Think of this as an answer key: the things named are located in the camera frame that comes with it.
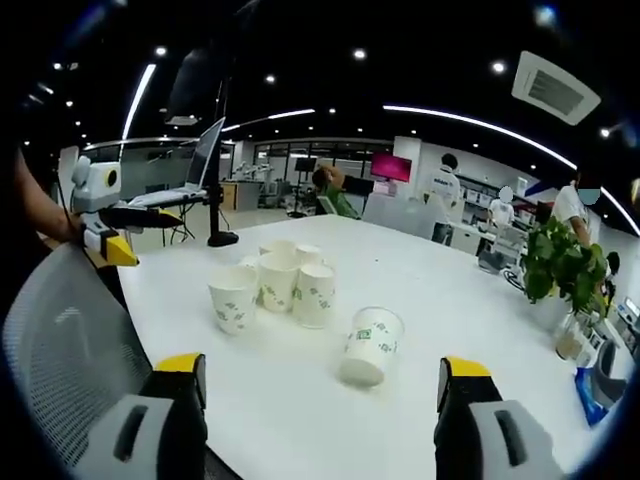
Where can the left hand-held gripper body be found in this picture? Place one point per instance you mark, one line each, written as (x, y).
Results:
(92, 187)

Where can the cluster of white paper cups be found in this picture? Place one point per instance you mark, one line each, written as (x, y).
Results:
(275, 285)

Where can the blue packet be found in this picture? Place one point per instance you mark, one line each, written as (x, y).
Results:
(590, 397)

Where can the grey mesh office chair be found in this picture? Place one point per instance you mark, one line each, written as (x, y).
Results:
(70, 340)

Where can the green potted plant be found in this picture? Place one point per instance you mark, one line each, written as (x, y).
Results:
(560, 260)

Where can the pink screen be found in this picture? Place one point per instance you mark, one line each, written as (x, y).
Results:
(391, 166)

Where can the silver laptop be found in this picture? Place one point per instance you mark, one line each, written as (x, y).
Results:
(197, 160)

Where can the white paper cup green print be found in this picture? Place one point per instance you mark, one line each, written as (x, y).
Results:
(372, 345)

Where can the ceiling air conditioner vent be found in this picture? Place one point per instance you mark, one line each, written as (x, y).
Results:
(555, 87)

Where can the white table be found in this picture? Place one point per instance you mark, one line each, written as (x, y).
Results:
(310, 420)

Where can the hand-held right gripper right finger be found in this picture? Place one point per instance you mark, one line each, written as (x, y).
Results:
(495, 435)

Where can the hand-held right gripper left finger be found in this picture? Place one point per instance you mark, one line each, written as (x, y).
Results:
(145, 430)

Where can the glass vase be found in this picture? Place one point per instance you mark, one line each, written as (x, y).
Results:
(572, 337)

